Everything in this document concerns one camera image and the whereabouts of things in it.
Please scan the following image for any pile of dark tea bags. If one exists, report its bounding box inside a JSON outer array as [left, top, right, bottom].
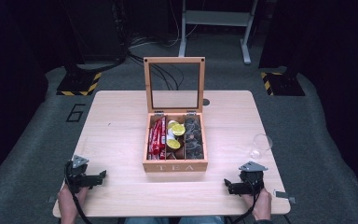
[[184, 117, 205, 161]]

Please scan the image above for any black base with hazard tape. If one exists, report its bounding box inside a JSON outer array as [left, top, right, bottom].
[[56, 71, 103, 97], [259, 71, 306, 97]]

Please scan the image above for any white metal stand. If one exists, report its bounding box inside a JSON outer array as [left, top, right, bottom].
[[178, 0, 259, 65]]

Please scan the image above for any person's left hand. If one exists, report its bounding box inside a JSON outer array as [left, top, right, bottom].
[[57, 183, 90, 220]]

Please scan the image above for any row of red sachets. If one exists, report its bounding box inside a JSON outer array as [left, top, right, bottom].
[[147, 116, 168, 161]]

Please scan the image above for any grey metal table bracket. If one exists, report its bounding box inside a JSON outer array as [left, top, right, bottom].
[[274, 189, 297, 205]]

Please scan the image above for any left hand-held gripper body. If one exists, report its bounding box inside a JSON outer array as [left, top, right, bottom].
[[64, 154, 91, 194]]

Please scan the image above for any bundle of floor cables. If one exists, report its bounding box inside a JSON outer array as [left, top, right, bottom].
[[126, 34, 186, 91]]

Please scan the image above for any brown capsule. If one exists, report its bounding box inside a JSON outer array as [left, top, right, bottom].
[[167, 148, 185, 161]]

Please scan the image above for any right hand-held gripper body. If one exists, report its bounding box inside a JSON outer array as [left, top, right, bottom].
[[238, 161, 269, 196]]

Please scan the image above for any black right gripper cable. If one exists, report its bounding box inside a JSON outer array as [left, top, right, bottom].
[[231, 185, 259, 224]]

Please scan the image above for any wooden tea box with lid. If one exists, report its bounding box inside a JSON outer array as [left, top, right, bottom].
[[142, 56, 209, 174]]

